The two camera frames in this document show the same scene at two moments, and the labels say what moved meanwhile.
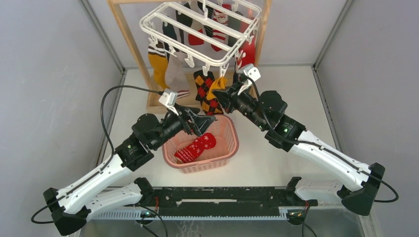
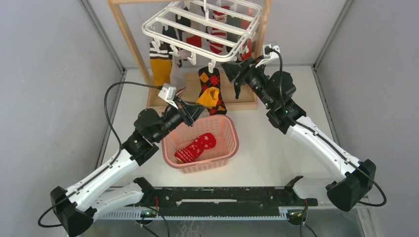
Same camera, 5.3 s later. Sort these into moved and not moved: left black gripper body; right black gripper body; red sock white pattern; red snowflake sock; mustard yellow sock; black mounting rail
Moved: right black gripper body; mustard yellow sock; red sock white pattern; left black gripper body
Not moved: red snowflake sock; black mounting rail
